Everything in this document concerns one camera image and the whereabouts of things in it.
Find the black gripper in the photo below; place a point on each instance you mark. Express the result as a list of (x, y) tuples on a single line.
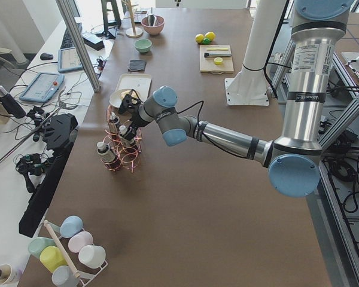
[(134, 122)]

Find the tea bottle top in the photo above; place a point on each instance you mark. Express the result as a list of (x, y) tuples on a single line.
[(127, 136)]

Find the tea bottle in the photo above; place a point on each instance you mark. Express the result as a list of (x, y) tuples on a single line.
[(113, 123), (108, 156), (127, 136)]

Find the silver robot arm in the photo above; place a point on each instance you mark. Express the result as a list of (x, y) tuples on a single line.
[(292, 159)]

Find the tea bottle front right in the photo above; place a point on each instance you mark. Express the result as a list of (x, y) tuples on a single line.
[(113, 123)]

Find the tea bottle front left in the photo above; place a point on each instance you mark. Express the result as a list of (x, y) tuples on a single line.
[(108, 156)]

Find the cream tray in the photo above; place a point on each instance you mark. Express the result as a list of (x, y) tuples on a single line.
[(139, 82)]

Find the white plate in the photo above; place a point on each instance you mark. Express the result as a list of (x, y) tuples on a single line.
[(115, 100)]

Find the donut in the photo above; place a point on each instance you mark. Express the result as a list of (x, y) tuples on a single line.
[(132, 94)]

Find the grey folded cloth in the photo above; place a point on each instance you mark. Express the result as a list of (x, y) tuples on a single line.
[(137, 65)]

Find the green bowl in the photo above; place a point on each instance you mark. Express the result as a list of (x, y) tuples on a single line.
[(143, 45)]

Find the blue teach pendant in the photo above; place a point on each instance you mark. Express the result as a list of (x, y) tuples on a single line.
[(68, 60), (43, 87)]

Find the wooden cup stand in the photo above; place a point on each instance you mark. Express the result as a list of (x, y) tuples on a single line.
[(133, 32)]

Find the wooden cutting board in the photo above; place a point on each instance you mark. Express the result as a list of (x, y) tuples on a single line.
[(207, 64)]

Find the pink bowl with ice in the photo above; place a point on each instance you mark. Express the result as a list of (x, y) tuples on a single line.
[(155, 30)]

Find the black keyboard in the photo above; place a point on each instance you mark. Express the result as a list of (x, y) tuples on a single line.
[(67, 41)]

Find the blue cup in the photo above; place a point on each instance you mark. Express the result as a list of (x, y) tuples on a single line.
[(71, 226)]

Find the half lemon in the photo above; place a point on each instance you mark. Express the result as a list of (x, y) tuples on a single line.
[(218, 60)]

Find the steel ice scoop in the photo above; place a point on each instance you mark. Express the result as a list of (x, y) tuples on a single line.
[(152, 20)]

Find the computer mouse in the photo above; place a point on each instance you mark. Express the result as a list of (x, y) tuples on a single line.
[(46, 56)]

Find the yellow lemon lower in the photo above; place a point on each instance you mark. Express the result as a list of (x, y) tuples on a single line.
[(199, 38)]

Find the yellow lemon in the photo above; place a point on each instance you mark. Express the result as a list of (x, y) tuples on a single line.
[(199, 38), (210, 35)]

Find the yellow plastic knife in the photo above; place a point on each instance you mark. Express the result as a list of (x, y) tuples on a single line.
[(217, 49)]

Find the green lime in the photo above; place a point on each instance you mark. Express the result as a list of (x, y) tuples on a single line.
[(206, 41)]

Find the pink cup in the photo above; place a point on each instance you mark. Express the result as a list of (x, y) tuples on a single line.
[(78, 241)]

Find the steel muddler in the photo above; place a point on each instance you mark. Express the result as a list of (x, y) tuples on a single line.
[(210, 55)]

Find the yellow lemon upper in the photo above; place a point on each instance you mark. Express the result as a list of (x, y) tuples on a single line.
[(210, 35)]

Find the black thermos bottle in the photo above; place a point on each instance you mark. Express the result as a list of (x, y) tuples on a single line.
[(10, 104)]

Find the white cup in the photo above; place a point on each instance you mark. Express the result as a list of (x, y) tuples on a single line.
[(92, 256)]

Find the green cup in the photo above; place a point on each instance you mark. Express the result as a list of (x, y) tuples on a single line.
[(38, 244)]

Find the yellow cup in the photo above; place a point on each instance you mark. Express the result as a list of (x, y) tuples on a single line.
[(52, 258)]

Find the grey cup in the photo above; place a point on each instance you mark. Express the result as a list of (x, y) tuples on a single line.
[(63, 277)]

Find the paper cup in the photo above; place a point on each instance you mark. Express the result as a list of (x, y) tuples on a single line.
[(9, 274)]

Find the copper wire bottle rack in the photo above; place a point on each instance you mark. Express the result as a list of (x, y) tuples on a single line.
[(129, 157)]

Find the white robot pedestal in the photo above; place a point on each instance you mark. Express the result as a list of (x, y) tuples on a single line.
[(249, 86)]

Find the white wire cup rack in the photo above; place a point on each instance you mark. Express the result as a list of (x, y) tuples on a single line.
[(85, 278)]

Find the aluminium frame post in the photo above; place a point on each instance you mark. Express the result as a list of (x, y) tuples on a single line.
[(69, 19)]

